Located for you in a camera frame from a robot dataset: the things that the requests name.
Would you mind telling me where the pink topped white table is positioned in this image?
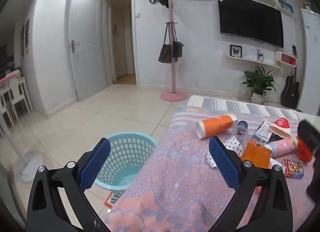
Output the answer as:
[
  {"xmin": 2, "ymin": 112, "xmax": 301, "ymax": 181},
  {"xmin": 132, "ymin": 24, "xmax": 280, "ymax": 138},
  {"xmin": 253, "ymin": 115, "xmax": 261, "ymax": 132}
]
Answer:
[{"xmin": 0, "ymin": 69, "xmax": 22, "ymax": 86}]

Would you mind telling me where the black flat television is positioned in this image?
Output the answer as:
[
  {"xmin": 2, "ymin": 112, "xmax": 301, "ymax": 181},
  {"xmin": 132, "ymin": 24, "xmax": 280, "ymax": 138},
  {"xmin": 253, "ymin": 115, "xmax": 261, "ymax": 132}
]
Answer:
[{"xmin": 216, "ymin": 0, "xmax": 284, "ymax": 49}]

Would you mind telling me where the white wavy wall shelf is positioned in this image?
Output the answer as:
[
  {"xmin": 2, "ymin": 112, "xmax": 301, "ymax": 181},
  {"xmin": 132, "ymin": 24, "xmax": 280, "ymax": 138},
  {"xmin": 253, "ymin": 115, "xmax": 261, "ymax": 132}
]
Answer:
[{"xmin": 224, "ymin": 51, "xmax": 283, "ymax": 73}]

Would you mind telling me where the butterfly picture frame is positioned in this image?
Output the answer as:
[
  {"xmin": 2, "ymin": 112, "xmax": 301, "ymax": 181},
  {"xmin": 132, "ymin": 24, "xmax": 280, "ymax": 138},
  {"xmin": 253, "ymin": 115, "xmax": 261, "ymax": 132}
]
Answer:
[{"xmin": 230, "ymin": 44, "xmax": 243, "ymax": 58}]

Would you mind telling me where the white chair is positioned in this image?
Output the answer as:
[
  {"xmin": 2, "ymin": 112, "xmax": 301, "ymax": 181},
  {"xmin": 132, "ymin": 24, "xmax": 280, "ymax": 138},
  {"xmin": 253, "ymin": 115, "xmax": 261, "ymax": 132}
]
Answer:
[{"xmin": 0, "ymin": 76, "xmax": 33, "ymax": 129}]

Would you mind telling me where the clear plastic bottle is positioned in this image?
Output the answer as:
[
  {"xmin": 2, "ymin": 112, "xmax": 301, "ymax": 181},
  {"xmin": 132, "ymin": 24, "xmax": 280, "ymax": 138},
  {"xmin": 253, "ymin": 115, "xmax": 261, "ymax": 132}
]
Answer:
[{"xmin": 234, "ymin": 121, "xmax": 249, "ymax": 145}]

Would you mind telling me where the pink coat rack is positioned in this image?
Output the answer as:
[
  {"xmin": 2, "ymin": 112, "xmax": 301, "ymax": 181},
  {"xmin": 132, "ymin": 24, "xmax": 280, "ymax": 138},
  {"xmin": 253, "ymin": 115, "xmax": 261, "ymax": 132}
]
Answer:
[{"xmin": 160, "ymin": 0, "xmax": 188, "ymax": 102}]

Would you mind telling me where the teal plastic basket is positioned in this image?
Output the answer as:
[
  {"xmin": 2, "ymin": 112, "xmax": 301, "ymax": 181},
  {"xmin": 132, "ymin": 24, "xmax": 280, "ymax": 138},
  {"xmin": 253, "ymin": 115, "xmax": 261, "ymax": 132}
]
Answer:
[{"xmin": 94, "ymin": 132, "xmax": 158, "ymax": 192}]

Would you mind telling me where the dark wall picture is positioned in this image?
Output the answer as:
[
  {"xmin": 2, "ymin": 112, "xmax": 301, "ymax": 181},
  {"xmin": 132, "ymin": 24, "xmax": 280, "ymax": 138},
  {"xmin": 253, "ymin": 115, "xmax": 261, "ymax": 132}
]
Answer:
[{"xmin": 23, "ymin": 19, "xmax": 31, "ymax": 54}]

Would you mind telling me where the red white shelf box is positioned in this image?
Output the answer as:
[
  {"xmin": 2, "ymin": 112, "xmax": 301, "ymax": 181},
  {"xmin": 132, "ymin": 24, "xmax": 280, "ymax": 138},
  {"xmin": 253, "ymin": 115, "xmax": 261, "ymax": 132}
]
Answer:
[{"xmin": 274, "ymin": 51, "xmax": 297, "ymax": 68}]

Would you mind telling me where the small red box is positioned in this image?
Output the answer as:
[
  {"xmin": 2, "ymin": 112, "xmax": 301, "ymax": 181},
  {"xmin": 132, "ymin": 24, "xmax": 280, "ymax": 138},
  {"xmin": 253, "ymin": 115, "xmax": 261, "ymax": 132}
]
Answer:
[{"xmin": 282, "ymin": 158, "xmax": 305, "ymax": 179}]

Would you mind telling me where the pink printed paper cup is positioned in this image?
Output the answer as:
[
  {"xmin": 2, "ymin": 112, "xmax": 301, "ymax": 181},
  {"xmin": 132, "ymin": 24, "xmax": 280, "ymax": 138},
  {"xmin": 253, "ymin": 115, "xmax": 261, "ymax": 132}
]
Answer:
[{"xmin": 266, "ymin": 137, "xmax": 299, "ymax": 158}]

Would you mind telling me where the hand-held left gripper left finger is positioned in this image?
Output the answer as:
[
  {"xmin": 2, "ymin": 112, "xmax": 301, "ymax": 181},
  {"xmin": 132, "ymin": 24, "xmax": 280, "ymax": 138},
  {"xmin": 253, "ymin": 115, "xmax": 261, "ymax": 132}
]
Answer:
[{"xmin": 26, "ymin": 137, "xmax": 112, "ymax": 232}]

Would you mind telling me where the white refrigerator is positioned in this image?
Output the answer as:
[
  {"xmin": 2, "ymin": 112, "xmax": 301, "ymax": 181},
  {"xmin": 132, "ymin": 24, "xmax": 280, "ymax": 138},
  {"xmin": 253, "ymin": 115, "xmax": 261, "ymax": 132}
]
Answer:
[{"xmin": 297, "ymin": 8, "xmax": 320, "ymax": 117}]

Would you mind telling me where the brown hanging bag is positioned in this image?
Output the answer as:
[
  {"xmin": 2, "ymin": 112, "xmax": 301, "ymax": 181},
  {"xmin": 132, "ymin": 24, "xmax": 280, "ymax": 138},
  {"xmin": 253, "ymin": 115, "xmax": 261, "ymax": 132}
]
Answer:
[{"xmin": 158, "ymin": 23, "xmax": 178, "ymax": 64}]

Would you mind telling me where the white slipper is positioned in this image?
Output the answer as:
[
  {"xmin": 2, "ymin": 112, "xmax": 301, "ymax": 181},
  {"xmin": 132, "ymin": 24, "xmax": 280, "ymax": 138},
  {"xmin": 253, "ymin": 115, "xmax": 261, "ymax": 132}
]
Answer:
[
  {"xmin": 20, "ymin": 167, "xmax": 38, "ymax": 183},
  {"xmin": 23, "ymin": 152, "xmax": 44, "ymax": 170}
]

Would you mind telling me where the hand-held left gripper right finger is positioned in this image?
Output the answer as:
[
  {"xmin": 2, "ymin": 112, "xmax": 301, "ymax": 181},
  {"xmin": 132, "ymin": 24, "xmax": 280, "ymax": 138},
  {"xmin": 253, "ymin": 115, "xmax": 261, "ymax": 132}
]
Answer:
[{"xmin": 209, "ymin": 136, "xmax": 293, "ymax": 232}]

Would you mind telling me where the pink floral blanket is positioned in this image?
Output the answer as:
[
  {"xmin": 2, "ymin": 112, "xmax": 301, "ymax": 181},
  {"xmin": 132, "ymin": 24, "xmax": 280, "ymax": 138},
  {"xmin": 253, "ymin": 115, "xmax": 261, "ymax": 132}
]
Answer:
[{"xmin": 107, "ymin": 106, "xmax": 316, "ymax": 232}]

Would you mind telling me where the white door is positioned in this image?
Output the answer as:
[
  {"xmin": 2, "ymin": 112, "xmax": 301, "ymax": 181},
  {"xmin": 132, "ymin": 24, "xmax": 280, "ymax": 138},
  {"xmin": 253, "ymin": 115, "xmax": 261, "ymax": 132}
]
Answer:
[{"xmin": 66, "ymin": 0, "xmax": 108, "ymax": 102}]

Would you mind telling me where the black hanging bag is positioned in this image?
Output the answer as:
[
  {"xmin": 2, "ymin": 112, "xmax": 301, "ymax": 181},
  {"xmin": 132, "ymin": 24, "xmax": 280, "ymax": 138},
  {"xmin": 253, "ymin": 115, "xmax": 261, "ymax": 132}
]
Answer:
[{"xmin": 172, "ymin": 23, "xmax": 185, "ymax": 59}]

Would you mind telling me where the red mesh ball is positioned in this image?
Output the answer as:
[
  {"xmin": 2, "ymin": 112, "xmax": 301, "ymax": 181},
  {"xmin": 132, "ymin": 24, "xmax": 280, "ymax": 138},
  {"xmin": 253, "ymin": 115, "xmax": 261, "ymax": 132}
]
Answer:
[{"xmin": 298, "ymin": 138, "xmax": 312, "ymax": 163}]

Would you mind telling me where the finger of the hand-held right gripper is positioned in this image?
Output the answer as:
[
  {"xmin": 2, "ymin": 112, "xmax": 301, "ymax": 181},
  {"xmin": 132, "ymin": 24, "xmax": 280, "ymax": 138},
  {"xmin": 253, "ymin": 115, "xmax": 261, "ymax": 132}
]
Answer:
[{"xmin": 297, "ymin": 119, "xmax": 320, "ymax": 153}]

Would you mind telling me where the red white paper cup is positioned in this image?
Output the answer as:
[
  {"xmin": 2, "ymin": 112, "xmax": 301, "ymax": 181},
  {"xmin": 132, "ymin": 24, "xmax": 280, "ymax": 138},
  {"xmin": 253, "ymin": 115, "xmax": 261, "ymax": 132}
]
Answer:
[{"xmin": 269, "ymin": 118, "xmax": 292, "ymax": 139}]

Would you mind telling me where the grey striped bedsheet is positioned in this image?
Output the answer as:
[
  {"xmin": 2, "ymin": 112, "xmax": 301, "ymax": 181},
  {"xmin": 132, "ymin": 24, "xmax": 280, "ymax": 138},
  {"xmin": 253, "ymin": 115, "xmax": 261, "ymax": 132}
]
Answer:
[{"xmin": 186, "ymin": 95, "xmax": 300, "ymax": 120}]

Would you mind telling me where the white blue milk carton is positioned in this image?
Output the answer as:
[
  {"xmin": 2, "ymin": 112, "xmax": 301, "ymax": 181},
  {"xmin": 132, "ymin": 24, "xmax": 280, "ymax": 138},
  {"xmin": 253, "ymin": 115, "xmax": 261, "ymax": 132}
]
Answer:
[{"xmin": 251, "ymin": 121, "xmax": 274, "ymax": 145}]

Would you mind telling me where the orange snack bag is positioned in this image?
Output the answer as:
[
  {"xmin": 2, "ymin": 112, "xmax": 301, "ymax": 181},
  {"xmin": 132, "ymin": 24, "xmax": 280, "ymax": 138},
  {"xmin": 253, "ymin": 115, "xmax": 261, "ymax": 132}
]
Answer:
[{"xmin": 240, "ymin": 140, "xmax": 273, "ymax": 169}]

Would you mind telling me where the potted green plant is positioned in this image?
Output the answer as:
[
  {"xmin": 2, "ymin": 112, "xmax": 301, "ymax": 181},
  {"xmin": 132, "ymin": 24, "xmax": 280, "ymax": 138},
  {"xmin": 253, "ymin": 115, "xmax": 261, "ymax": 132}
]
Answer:
[{"xmin": 241, "ymin": 66, "xmax": 279, "ymax": 105}]

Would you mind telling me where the orange cylinder canister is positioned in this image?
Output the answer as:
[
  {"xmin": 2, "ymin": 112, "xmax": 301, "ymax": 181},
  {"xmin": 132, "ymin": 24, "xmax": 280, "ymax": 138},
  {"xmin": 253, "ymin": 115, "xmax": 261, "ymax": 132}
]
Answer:
[{"xmin": 195, "ymin": 113, "xmax": 238, "ymax": 139}]

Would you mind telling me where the black acoustic guitar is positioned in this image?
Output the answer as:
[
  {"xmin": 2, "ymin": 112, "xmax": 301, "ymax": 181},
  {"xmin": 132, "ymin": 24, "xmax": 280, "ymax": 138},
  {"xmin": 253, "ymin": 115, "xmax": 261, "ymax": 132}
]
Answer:
[{"xmin": 280, "ymin": 67, "xmax": 300, "ymax": 109}]

